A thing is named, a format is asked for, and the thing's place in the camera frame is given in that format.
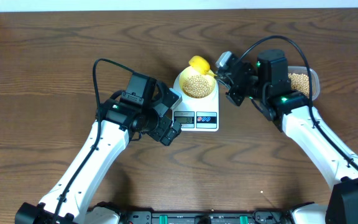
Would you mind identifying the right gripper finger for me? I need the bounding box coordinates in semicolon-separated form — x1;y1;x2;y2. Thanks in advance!
215;70;233;86
226;88;244;106

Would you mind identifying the yellow plastic scoop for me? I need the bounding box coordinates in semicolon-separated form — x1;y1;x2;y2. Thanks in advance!
189;55;216;77

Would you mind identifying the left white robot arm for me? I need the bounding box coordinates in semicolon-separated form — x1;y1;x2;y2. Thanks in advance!
14;72;181;224

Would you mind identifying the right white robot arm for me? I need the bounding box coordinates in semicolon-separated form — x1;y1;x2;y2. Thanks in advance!
216;49;358;223

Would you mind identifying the white digital kitchen scale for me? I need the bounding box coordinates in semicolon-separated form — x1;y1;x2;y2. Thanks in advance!
172;71;219;132

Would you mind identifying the yellow plastic bowl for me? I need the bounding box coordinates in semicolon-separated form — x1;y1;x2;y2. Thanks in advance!
179;66;216;98

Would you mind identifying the clear plastic bean container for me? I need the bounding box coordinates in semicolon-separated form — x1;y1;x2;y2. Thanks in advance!
288;66;321;101

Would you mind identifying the right black camera cable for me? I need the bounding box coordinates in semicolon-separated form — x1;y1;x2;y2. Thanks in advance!
233;35;358;190

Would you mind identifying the black camera cable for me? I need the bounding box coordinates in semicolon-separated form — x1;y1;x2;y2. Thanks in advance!
233;35;358;190
50;58;136;224

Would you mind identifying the left black camera cable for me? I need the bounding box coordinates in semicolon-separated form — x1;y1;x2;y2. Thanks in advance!
50;58;136;224

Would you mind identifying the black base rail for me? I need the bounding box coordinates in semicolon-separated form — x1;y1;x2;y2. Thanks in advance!
85;202;295;224

